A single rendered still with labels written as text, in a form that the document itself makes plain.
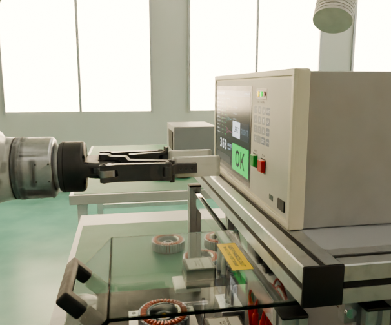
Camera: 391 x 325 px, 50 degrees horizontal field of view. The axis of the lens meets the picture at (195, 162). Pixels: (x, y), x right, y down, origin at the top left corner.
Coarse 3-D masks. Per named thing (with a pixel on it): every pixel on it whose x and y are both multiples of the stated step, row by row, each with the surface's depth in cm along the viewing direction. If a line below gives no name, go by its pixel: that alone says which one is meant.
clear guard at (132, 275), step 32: (96, 256) 65; (128, 256) 59; (160, 256) 59; (192, 256) 59; (256, 256) 59; (96, 288) 53; (128, 288) 49; (160, 288) 49; (192, 288) 49; (224, 288) 49; (256, 288) 49; (96, 320) 45; (128, 320) 44
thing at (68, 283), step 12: (72, 264) 56; (84, 264) 59; (72, 276) 53; (84, 276) 58; (60, 288) 51; (72, 288) 51; (60, 300) 49; (72, 300) 49; (84, 300) 50; (72, 312) 49; (84, 312) 49
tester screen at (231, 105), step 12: (228, 96) 82; (240, 96) 74; (228, 108) 82; (240, 108) 74; (228, 120) 83; (240, 120) 75; (216, 132) 94; (228, 132) 83; (216, 144) 94; (228, 144) 83; (240, 144) 75
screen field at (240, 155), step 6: (234, 144) 79; (234, 150) 79; (240, 150) 75; (246, 150) 71; (234, 156) 79; (240, 156) 75; (246, 156) 71; (234, 162) 79; (240, 162) 75; (246, 162) 72; (234, 168) 79; (240, 168) 76; (246, 168) 72; (246, 174) 72
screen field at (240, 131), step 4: (236, 124) 77; (240, 124) 75; (244, 124) 72; (232, 128) 80; (236, 128) 77; (240, 128) 75; (244, 128) 72; (248, 128) 70; (232, 132) 80; (236, 132) 77; (240, 132) 75; (244, 132) 72; (248, 132) 70; (236, 136) 77; (240, 136) 75; (244, 136) 73; (248, 136) 70; (244, 140) 73
